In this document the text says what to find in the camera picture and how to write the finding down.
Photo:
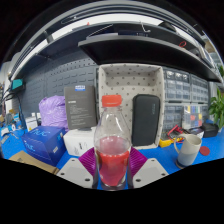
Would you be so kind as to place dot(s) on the dark grey carton box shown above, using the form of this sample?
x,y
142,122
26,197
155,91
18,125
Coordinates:
x,y
80,108

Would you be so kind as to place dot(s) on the teal screen device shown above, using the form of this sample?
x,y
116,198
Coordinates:
x,y
17,84

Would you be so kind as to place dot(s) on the dark grey pegboard panel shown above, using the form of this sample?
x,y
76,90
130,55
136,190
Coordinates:
x,y
56,78

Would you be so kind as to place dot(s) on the green potted plant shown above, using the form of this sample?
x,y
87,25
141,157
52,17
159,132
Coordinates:
x,y
218,108

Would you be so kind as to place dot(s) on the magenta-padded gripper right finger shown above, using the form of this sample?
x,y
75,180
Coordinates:
x,y
151,170

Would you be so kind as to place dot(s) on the small white box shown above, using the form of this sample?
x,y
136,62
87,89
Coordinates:
x,y
31,123

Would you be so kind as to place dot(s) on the clear compartment box coloured parts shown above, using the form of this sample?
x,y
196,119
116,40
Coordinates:
x,y
192,116

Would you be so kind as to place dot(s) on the white dotted storage tray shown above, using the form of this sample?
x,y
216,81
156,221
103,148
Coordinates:
x,y
126,80

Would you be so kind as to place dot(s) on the brown cardboard box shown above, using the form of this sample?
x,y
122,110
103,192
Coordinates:
x,y
30,160

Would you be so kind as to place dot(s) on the purple plastic bag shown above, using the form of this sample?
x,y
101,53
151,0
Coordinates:
x,y
53,111

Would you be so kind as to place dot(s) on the flat black pouch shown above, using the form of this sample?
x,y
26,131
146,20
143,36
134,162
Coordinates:
x,y
210,130

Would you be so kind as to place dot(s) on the blue carton box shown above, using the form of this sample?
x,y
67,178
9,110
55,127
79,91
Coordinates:
x,y
43,143

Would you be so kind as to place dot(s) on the clear bottle with red drink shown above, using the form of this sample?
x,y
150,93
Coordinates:
x,y
112,160

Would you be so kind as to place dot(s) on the grey small-parts drawer cabinet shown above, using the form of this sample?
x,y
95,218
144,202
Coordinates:
x,y
172,115
205,111
176,85
199,89

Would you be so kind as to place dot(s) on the black zip case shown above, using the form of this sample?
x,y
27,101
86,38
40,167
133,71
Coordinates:
x,y
145,120

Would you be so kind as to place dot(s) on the yellow multimeter with leads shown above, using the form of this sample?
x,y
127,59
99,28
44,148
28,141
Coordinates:
x,y
166,142

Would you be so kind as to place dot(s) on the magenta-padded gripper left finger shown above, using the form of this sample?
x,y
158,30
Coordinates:
x,y
75,171

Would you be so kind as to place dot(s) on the small black labelled box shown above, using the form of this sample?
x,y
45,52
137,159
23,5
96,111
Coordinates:
x,y
196,131

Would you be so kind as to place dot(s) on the grey-white ceramic mug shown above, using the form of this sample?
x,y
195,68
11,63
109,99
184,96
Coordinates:
x,y
188,151

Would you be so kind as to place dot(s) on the flat round red coaster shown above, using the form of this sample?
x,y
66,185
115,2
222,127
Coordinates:
x,y
205,151

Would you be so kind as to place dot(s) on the white carton box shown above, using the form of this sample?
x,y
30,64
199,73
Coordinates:
x,y
78,141

